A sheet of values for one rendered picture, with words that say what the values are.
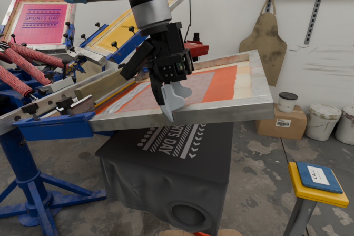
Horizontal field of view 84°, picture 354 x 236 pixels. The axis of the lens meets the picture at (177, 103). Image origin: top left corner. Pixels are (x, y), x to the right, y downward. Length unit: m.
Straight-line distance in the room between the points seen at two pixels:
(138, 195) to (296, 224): 0.58
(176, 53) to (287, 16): 2.37
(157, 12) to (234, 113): 0.25
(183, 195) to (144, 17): 0.57
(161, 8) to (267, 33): 2.29
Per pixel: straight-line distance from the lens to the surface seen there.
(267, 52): 2.66
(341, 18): 2.85
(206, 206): 0.76
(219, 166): 0.71
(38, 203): 1.77
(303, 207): 0.84
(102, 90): 0.83
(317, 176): 0.77
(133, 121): 0.52
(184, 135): 0.84
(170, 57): 0.40
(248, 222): 1.78
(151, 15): 0.40
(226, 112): 0.43
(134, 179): 0.79
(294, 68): 2.84
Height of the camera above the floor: 1.43
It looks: 26 degrees down
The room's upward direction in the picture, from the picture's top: straight up
